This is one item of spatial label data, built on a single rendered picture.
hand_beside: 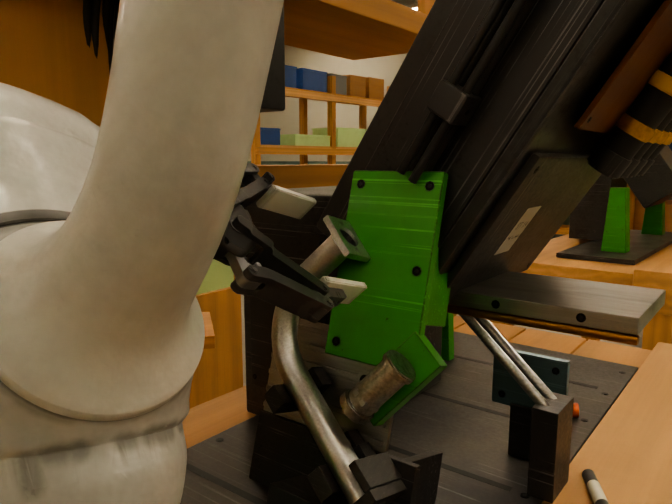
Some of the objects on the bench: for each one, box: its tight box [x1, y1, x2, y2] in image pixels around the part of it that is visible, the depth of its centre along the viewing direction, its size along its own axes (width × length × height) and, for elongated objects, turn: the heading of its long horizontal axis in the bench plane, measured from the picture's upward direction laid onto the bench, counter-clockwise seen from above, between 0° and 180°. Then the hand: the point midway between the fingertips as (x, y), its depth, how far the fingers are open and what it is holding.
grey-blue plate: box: [492, 350, 570, 461], centre depth 75 cm, size 10×2×14 cm
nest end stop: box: [353, 479, 407, 504], centre depth 57 cm, size 4×7×6 cm
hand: (321, 247), depth 62 cm, fingers open, 11 cm apart
